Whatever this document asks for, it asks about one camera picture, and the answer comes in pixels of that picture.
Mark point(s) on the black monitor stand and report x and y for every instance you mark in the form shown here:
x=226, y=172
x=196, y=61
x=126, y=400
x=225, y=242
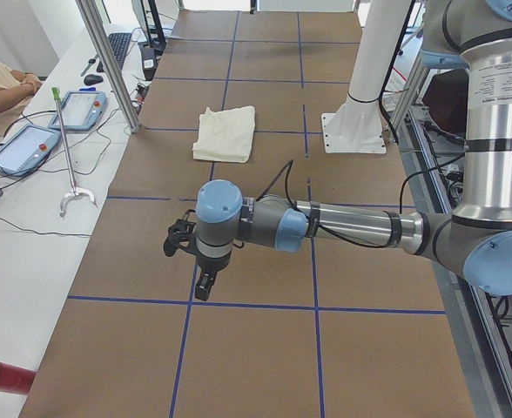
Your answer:
x=149, y=22

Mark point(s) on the black power adapter box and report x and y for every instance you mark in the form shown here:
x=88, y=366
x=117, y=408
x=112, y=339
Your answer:
x=149, y=62

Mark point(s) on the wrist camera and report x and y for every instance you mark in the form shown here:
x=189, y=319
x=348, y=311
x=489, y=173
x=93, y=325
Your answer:
x=181, y=236

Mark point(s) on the white long-sleeve printed shirt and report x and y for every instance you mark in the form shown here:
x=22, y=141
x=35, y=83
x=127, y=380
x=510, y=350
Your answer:
x=225, y=136

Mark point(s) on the red cylinder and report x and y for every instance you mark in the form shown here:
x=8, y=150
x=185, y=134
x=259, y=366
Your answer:
x=15, y=380

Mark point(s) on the far teach pendant tablet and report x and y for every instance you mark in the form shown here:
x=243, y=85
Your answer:
x=81, y=109

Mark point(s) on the aluminium frame post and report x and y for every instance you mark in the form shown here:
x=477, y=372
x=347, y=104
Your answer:
x=94, y=25

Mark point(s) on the near teach pendant tablet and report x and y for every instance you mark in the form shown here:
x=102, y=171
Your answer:
x=27, y=149

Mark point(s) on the teach pendant tablet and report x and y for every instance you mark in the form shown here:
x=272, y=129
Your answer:
x=27, y=149
x=81, y=109

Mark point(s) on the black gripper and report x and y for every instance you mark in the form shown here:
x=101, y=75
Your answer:
x=211, y=264

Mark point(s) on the white camera mast with base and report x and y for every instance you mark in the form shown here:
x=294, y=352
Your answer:
x=356, y=126

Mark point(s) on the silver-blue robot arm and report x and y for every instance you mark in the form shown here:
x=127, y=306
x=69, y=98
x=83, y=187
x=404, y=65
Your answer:
x=351, y=167

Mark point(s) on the black keyboard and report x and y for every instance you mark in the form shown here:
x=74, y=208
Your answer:
x=119, y=43

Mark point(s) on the black computer mouse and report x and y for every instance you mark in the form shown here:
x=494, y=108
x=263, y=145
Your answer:
x=92, y=79

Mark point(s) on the metal reacher grabber tool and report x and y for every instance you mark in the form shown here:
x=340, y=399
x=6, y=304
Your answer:
x=76, y=192

